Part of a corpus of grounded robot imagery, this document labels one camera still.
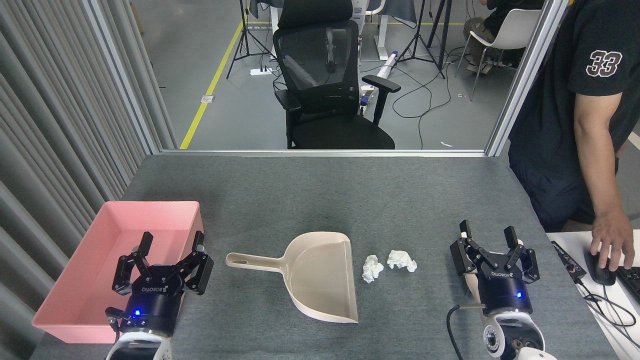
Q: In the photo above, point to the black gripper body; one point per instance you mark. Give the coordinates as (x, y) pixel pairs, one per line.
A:
(505, 295)
(152, 300)

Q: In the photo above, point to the white side table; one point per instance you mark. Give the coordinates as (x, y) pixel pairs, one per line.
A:
(575, 239)

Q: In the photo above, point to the slim black device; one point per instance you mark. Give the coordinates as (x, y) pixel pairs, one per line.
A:
(567, 259)

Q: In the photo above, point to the black tripod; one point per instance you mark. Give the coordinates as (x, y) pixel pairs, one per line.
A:
(443, 40)
(244, 25)

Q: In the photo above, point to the beige hand brush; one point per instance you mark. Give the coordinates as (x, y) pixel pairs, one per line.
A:
(471, 287)

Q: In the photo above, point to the white power strip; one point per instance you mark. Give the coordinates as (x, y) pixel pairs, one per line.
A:
(261, 71)

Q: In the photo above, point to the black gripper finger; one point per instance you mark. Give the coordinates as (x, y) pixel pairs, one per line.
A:
(122, 272)
(200, 272)
(462, 257)
(529, 265)

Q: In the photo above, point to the standing person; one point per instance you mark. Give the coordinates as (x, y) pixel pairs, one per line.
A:
(550, 125)

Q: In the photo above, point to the white shell chair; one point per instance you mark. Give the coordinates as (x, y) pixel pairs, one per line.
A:
(515, 32)

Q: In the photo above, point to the seated person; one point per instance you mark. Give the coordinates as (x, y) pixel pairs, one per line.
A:
(500, 20)

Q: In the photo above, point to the silver aluminium frame rail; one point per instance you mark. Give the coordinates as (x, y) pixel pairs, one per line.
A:
(325, 152)

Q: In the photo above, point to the grey pleated curtain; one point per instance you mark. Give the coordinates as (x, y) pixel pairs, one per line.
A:
(40, 125)

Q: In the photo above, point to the black computer mouse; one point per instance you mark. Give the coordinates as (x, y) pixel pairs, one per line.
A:
(602, 276)

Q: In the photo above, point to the beige plastic dustpan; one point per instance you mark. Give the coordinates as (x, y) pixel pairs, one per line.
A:
(320, 275)

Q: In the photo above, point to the person's right forearm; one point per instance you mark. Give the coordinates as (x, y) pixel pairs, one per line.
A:
(597, 170)

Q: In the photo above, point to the person's right hand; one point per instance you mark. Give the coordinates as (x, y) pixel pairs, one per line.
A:
(612, 237)

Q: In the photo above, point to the white purple tube device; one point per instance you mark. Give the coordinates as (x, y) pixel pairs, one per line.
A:
(387, 65)

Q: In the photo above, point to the pink plastic bin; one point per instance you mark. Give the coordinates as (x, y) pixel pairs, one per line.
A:
(100, 260)

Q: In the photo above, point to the white desk frame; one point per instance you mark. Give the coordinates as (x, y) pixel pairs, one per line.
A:
(382, 30)

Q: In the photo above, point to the black keyboard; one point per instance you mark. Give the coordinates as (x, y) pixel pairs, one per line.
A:
(631, 282)

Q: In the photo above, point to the silver aluminium frame post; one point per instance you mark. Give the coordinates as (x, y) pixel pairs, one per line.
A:
(122, 75)
(527, 80)

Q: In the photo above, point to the metal floor socket plate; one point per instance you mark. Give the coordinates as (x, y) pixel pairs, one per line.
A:
(207, 98)

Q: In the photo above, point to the black mesh office chair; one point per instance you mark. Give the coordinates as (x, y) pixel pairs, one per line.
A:
(345, 132)

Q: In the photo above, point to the white tissue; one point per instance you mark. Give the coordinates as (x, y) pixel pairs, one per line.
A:
(371, 269)
(401, 260)

